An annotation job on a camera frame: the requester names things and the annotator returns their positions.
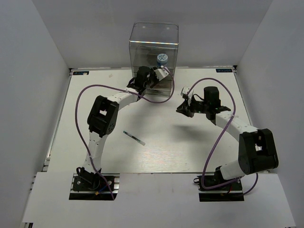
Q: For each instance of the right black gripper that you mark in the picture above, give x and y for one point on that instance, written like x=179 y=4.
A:
x=184 y=109

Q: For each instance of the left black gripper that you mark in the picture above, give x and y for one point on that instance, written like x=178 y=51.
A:
x=152 y=72

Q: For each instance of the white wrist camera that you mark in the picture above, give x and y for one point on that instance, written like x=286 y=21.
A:
x=187 y=94
x=161 y=73

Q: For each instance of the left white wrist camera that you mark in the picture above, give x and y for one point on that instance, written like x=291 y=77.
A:
x=161 y=73

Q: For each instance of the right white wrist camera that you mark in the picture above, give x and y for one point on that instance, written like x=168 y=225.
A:
x=187 y=94

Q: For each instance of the clear acrylic organizer lid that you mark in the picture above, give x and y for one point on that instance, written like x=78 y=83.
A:
x=155 y=33

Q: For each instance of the blue cleaning gel jar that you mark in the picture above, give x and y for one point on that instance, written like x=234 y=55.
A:
x=162 y=59

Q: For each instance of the green ink gel pen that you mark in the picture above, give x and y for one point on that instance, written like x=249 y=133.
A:
x=135 y=138

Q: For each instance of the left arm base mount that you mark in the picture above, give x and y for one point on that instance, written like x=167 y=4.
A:
x=91 y=186

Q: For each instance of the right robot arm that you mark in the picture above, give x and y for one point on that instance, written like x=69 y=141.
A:
x=256 y=147

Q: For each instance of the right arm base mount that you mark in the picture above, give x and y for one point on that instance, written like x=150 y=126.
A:
x=230 y=193

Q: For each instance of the clear drawer organizer box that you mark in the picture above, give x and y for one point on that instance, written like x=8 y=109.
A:
x=145 y=54

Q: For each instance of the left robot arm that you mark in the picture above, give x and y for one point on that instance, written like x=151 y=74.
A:
x=103 y=115

